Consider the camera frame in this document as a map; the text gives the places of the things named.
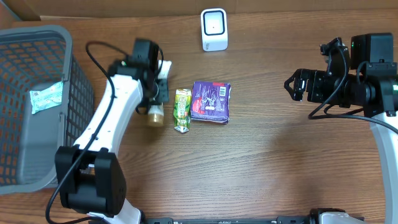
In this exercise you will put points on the purple pad package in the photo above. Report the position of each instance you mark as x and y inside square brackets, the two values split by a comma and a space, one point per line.
[210, 102]

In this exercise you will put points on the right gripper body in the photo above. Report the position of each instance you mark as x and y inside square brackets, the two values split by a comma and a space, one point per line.
[319, 86]

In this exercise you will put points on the grey plastic basket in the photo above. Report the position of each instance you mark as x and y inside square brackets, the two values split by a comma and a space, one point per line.
[32, 60]

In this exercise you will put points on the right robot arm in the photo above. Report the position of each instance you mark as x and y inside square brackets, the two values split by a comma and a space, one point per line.
[360, 82]

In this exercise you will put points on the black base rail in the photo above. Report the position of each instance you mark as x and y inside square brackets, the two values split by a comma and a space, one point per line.
[316, 215]

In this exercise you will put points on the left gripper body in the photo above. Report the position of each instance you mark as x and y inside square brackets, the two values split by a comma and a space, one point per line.
[162, 92]

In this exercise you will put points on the teal wipes packet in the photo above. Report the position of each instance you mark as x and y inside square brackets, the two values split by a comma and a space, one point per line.
[47, 98]

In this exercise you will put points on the green yellow drink pouch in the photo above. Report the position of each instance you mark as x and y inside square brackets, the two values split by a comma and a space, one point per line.
[183, 98]

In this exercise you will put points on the white tube gold cap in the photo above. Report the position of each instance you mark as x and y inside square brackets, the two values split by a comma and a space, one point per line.
[156, 116]

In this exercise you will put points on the white barcode scanner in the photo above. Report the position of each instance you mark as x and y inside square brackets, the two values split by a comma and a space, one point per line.
[214, 29]

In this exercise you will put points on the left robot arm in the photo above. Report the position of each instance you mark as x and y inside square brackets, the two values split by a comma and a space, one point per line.
[90, 178]

